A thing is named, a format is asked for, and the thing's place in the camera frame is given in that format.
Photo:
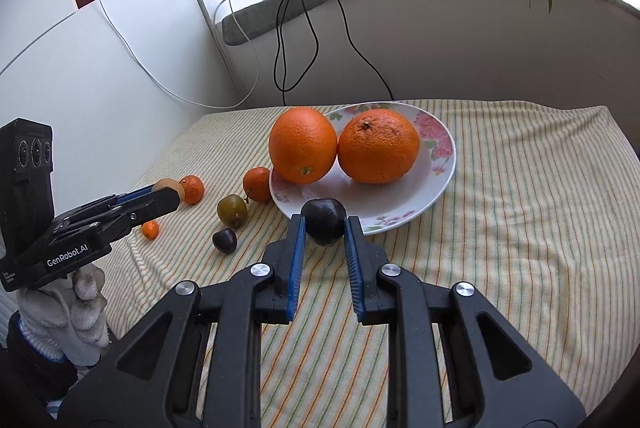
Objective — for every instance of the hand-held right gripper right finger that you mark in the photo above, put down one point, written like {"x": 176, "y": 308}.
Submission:
{"x": 352, "y": 263}

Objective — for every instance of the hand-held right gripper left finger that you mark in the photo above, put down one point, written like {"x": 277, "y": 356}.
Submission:
{"x": 297, "y": 258}

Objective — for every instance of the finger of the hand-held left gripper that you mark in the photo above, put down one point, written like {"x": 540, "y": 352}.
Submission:
{"x": 135, "y": 194}
{"x": 150, "y": 209}

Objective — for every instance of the small kumquat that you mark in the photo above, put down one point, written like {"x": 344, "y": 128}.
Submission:
{"x": 150, "y": 229}

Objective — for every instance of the brown kiwi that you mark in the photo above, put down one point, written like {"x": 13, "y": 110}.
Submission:
{"x": 167, "y": 184}

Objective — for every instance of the dark plum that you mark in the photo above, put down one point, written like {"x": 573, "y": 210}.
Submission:
{"x": 224, "y": 240}
{"x": 325, "y": 220}

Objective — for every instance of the floral white plate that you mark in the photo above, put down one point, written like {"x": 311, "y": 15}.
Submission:
{"x": 400, "y": 203}

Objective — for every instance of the green-brown round fruit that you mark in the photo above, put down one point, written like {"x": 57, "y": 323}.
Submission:
{"x": 232, "y": 210}

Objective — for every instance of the mandarin with stem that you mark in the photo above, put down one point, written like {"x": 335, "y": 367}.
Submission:
{"x": 258, "y": 184}

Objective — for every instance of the smooth large orange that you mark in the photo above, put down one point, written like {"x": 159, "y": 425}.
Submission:
{"x": 302, "y": 145}

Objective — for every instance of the bumpy large orange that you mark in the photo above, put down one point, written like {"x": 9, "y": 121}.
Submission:
{"x": 378, "y": 146}

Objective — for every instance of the person's left forearm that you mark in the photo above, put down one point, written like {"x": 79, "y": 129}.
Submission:
{"x": 30, "y": 373}

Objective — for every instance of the person's left hand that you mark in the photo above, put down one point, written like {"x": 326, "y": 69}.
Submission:
{"x": 55, "y": 318}

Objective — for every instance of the striped tablecloth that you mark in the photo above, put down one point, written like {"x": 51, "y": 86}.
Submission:
{"x": 500, "y": 208}

